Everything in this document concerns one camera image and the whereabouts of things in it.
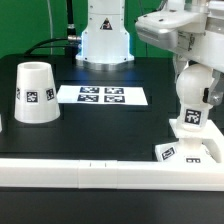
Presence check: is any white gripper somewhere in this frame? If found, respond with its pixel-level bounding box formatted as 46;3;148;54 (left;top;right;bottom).
135;0;224;105

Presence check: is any white lamp bulb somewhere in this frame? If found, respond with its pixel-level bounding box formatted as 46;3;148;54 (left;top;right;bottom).
176;64;213;132

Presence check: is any white lamp base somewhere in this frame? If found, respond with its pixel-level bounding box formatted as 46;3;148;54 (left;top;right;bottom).
155;119;224;164

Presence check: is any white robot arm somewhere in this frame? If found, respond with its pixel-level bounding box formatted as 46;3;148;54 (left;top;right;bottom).
76;0;224;105

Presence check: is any white lamp shade cone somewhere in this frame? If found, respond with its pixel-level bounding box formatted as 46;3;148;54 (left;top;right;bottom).
14;62;60;124

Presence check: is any white marker sheet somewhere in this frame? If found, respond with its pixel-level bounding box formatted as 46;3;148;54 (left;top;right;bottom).
57;85;148;106

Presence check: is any white object at left edge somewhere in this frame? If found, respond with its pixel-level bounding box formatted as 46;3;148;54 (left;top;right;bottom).
0;114;2;133

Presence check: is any white right rail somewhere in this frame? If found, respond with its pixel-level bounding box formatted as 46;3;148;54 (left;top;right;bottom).
206;139;224;163

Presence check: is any white rail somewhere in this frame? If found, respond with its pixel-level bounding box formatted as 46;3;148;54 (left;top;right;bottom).
206;139;224;163
0;158;224;191

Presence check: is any black cable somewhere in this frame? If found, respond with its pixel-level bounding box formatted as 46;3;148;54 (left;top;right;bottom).
23;0;82;56

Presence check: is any white cable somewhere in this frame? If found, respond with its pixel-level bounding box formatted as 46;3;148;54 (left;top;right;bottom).
46;0;54;56

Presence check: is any white front rail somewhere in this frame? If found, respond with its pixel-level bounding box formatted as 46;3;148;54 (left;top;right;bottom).
0;158;224;191

